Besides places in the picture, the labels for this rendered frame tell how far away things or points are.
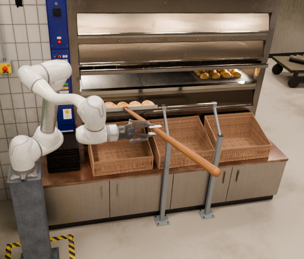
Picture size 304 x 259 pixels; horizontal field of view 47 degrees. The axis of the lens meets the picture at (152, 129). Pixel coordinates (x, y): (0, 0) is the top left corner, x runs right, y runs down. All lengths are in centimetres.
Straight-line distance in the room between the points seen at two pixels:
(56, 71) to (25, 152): 62
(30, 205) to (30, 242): 37
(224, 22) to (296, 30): 545
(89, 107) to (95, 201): 179
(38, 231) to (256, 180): 216
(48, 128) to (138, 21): 128
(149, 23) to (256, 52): 114
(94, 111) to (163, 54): 176
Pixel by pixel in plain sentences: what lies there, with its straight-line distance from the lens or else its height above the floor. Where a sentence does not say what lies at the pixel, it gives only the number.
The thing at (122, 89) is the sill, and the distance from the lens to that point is 336.
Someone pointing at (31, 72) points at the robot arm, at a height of 179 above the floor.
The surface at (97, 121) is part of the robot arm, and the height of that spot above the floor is 174.
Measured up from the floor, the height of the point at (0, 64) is 150.
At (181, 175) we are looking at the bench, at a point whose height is 52.
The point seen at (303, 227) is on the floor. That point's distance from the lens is 397.
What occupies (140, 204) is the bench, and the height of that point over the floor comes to 21.
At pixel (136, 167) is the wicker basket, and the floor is 62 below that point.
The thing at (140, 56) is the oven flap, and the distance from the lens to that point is 325.
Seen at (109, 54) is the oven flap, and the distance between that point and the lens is 320.
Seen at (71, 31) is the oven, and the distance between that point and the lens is 312.
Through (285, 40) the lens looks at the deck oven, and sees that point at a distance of 871.
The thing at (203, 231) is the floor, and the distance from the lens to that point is 359.
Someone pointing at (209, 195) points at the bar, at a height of 27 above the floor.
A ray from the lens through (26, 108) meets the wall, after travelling 338.
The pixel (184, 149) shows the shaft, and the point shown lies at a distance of 140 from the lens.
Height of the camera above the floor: 256
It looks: 31 degrees down
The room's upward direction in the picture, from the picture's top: 3 degrees clockwise
